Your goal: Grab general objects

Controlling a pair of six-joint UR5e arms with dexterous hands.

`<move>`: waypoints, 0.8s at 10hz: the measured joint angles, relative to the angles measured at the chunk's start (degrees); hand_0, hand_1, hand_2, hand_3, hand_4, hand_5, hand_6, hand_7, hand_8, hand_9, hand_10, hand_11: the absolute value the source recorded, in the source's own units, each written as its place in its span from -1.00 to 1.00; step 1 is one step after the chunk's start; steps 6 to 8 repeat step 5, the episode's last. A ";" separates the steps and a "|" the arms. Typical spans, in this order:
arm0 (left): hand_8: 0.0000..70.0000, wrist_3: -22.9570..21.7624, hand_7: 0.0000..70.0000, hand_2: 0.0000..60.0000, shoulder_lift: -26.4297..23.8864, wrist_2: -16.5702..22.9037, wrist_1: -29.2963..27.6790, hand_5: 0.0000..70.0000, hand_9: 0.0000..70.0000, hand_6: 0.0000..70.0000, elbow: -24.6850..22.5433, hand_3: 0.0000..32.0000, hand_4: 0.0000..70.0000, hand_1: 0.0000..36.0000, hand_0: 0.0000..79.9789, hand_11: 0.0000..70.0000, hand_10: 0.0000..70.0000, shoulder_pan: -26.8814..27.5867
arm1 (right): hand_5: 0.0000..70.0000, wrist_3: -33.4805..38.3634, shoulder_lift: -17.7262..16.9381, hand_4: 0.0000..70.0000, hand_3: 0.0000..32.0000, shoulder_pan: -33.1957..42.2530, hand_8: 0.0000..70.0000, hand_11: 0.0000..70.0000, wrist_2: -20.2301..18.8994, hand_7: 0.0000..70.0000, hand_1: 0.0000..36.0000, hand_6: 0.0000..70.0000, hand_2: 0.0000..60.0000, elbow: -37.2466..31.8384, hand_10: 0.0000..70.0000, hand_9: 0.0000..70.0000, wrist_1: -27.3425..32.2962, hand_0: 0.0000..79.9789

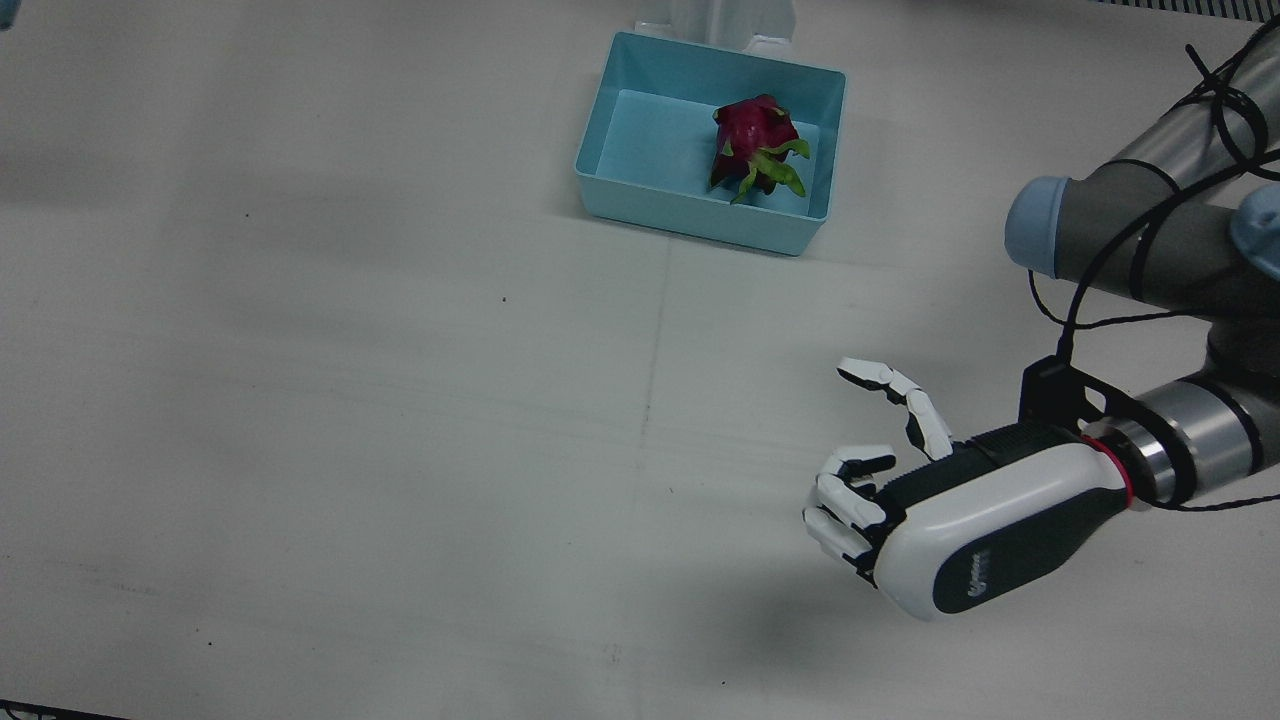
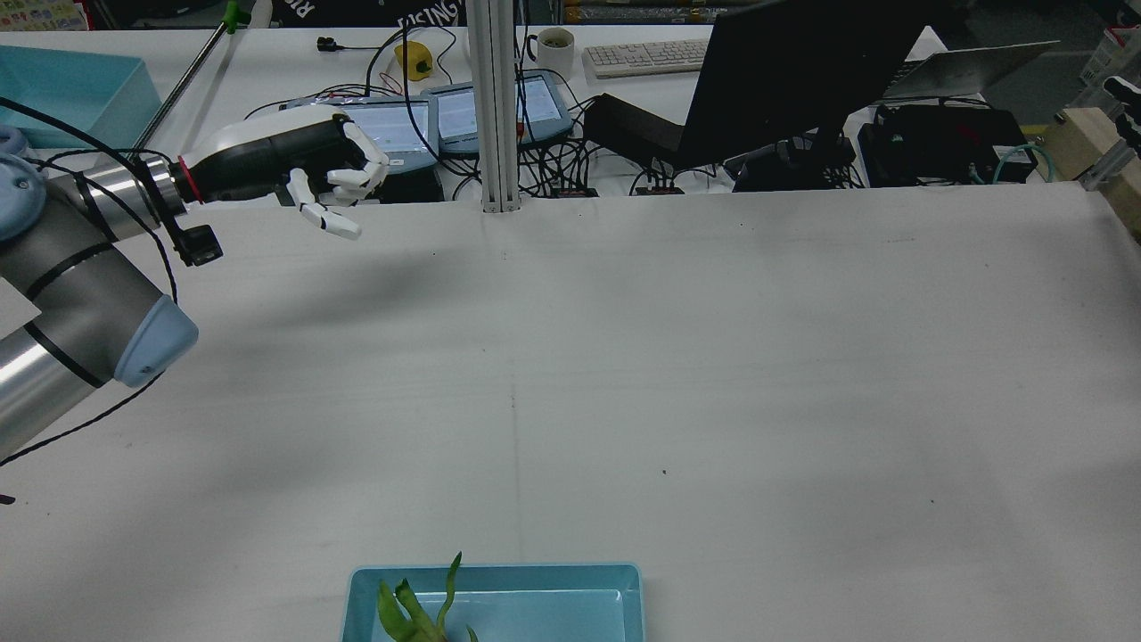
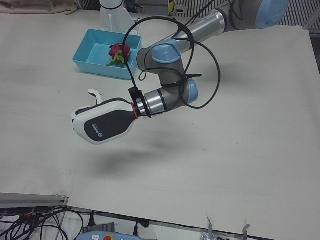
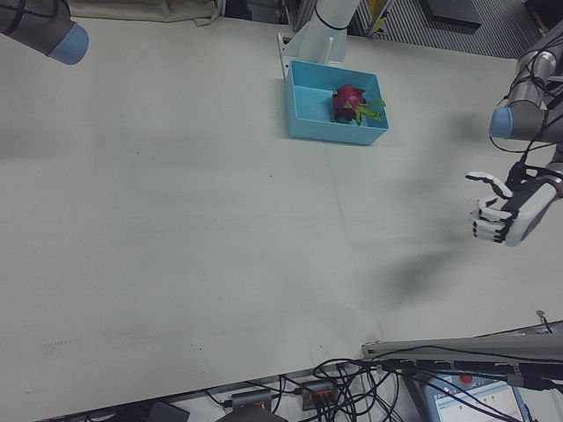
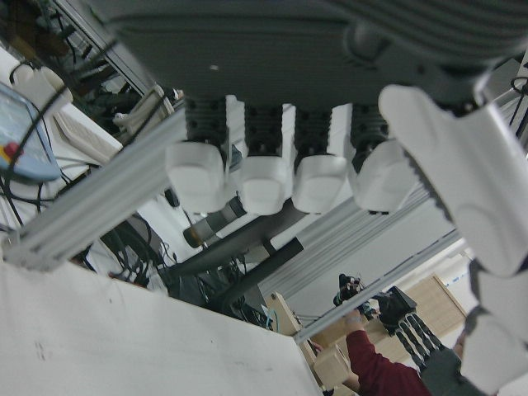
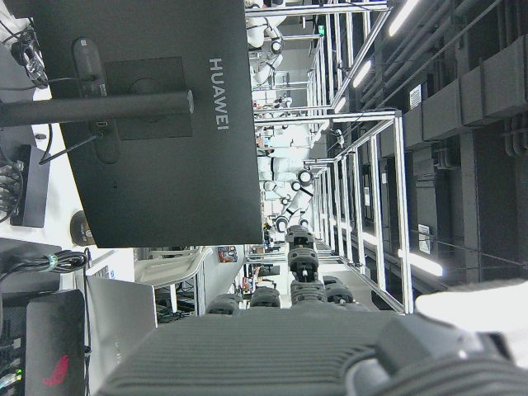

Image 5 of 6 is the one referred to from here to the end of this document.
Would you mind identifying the small cardboard box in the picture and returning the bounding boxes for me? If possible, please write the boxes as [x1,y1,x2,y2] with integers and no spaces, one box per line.
[312,343,352,388]

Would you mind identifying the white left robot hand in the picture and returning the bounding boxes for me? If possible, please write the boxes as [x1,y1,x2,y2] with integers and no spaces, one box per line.
[92,0,528,396]

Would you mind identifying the robot teach pendant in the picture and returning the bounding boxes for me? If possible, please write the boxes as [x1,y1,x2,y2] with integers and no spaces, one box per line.
[0,81,62,183]

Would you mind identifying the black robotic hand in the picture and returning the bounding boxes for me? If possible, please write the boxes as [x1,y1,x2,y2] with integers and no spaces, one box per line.
[376,285,447,373]

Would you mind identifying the wooden box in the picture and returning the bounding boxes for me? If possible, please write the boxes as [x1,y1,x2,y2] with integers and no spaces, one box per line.
[263,290,305,338]

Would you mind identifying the black pendant cable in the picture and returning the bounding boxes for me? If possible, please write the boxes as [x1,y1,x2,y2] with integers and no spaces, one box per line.
[0,36,119,183]

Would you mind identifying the grey metal cylinder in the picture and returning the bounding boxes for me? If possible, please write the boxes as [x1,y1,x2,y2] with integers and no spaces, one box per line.
[181,196,249,250]

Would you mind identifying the gloved person hand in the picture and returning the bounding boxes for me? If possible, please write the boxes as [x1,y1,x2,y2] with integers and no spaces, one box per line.
[332,272,367,309]

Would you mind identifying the red sleeved person forearm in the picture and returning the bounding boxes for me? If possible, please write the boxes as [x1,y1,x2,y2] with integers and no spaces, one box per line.
[345,328,432,396]

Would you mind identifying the white keyboard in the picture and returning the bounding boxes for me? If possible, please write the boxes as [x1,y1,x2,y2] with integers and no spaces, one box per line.
[50,110,124,165]

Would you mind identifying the aluminium frame profile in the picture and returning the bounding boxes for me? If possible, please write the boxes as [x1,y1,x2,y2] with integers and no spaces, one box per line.
[2,107,187,273]

